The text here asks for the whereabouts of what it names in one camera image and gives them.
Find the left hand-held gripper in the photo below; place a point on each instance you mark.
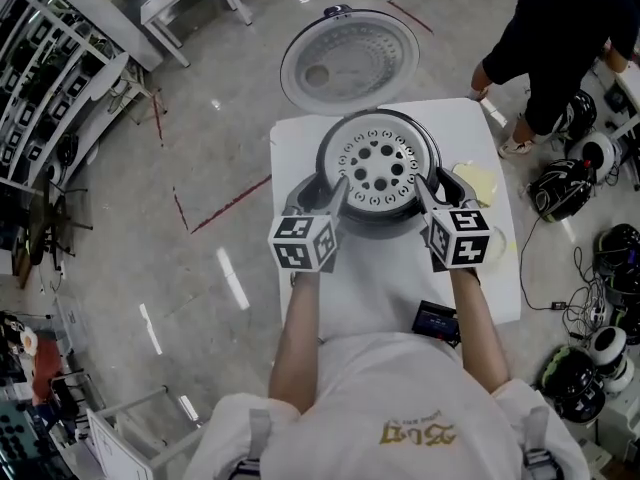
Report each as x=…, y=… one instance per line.
x=300, y=243

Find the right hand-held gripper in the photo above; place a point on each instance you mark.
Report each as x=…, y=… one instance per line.
x=460, y=240

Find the dark pot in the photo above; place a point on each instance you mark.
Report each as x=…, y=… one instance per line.
x=434, y=144

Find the round perforated steamer plate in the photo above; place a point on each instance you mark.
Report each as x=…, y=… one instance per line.
x=380, y=168

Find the navy rice cooker white lid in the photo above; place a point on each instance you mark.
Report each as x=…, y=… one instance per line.
x=350, y=58

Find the person's left forearm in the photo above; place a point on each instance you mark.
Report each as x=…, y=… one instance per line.
x=295, y=338

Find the person's right forearm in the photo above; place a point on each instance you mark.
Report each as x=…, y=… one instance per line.
x=480, y=328

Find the yellow sponge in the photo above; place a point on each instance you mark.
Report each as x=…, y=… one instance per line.
x=477, y=183

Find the small white bowl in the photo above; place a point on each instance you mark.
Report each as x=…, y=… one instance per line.
x=502, y=245

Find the black helmet with red knob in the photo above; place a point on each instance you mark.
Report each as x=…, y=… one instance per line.
x=562, y=190

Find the white helmet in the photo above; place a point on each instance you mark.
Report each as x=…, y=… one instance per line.
x=595, y=152
x=612, y=348

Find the black power adapter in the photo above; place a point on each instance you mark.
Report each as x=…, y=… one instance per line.
x=558, y=305

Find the person's white shirt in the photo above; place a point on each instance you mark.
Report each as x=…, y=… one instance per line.
x=385, y=408

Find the black and green helmet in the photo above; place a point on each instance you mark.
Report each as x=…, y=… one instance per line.
x=572, y=383

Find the white side table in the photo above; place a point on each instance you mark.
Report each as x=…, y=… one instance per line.
x=190, y=8

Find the white shelf rack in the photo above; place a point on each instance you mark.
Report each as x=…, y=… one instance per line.
x=45, y=83

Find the group of dark helmets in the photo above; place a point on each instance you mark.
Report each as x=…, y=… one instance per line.
x=35, y=93

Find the red cloth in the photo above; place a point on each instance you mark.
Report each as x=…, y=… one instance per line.
x=46, y=373

